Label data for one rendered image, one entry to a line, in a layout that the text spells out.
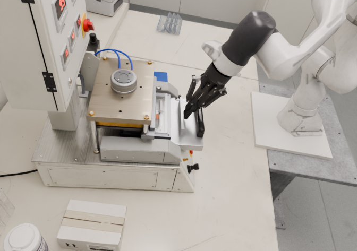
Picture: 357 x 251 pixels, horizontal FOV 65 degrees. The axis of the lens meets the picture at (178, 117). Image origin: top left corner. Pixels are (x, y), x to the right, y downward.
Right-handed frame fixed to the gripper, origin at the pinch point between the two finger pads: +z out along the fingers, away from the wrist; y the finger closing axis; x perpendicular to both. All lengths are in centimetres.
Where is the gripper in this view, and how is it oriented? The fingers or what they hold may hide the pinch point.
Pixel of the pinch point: (189, 110)
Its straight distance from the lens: 95.4
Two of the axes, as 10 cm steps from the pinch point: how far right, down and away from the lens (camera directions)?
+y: 8.9, 3.0, 3.6
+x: -0.2, -7.5, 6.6
